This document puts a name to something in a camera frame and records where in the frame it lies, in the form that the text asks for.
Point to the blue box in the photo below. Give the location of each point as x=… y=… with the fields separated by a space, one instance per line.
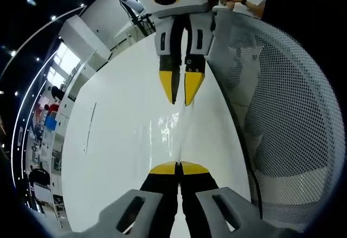
x=50 y=122

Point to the black stand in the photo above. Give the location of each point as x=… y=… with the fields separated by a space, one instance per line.
x=138 y=18

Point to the white square pillar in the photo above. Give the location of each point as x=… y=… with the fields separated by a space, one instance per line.
x=81 y=37

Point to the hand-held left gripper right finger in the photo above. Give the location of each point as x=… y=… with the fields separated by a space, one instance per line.
x=206 y=211

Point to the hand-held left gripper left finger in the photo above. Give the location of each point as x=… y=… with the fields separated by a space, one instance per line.
x=141 y=211

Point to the white counter row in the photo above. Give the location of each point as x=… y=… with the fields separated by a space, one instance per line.
x=61 y=129

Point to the clear plastic food packaging bag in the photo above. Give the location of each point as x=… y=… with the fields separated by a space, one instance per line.
x=165 y=132

